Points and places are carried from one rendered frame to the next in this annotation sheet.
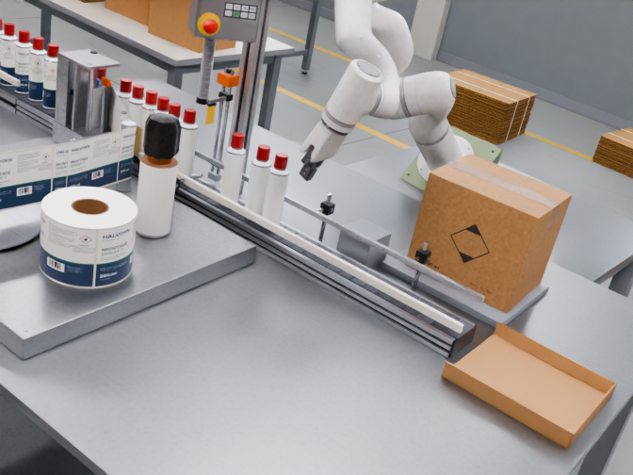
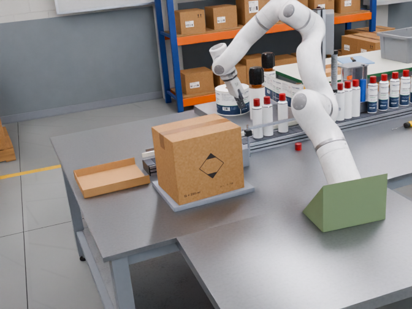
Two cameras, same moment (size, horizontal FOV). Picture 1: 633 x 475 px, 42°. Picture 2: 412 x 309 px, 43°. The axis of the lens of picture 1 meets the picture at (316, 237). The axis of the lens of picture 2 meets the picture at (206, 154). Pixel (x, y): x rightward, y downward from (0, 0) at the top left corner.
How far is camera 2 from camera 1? 3.81 m
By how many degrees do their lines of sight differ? 109
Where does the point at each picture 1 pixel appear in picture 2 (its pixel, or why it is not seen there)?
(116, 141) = (289, 87)
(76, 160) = (277, 87)
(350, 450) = (117, 144)
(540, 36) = not seen: outside the picture
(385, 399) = (133, 152)
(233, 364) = not seen: hidden behind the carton
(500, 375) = (122, 175)
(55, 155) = (273, 81)
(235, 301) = not seen: hidden behind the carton
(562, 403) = (94, 184)
